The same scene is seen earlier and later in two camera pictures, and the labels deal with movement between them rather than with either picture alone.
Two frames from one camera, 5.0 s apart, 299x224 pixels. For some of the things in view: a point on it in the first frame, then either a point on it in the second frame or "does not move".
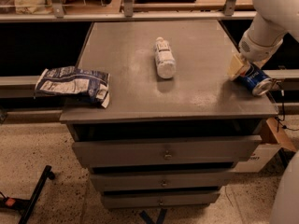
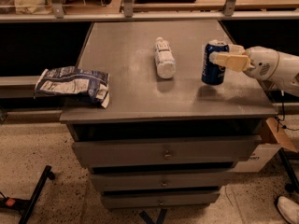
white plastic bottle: (165, 60) does not move
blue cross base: (162, 216) does not move
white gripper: (256, 50) to (261, 63)
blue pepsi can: (256, 80) to (211, 73)
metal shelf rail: (244, 15) does not move
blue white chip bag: (75, 81) does not move
